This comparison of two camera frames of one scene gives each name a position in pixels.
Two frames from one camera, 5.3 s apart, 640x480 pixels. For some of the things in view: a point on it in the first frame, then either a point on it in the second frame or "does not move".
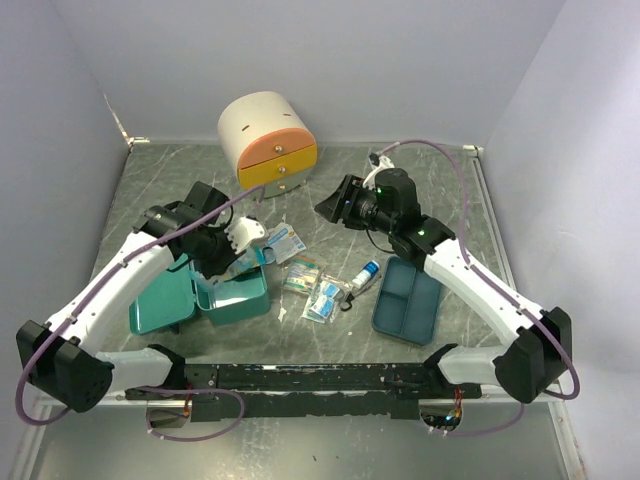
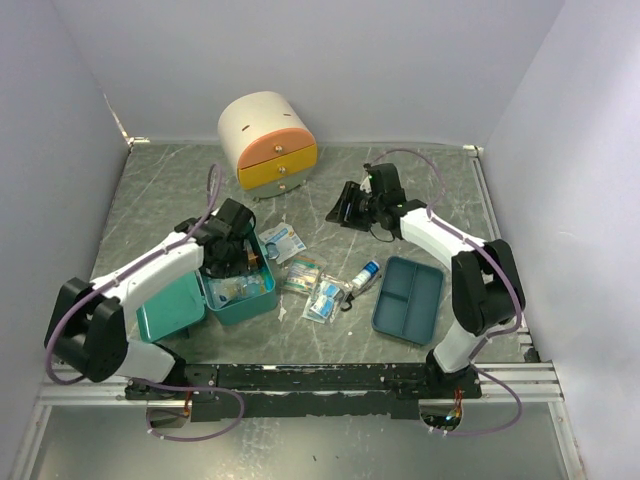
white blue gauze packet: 284,241 does not move
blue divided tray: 407,303 does not move
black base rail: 390,391 does not move
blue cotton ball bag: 252,258 to 226,289
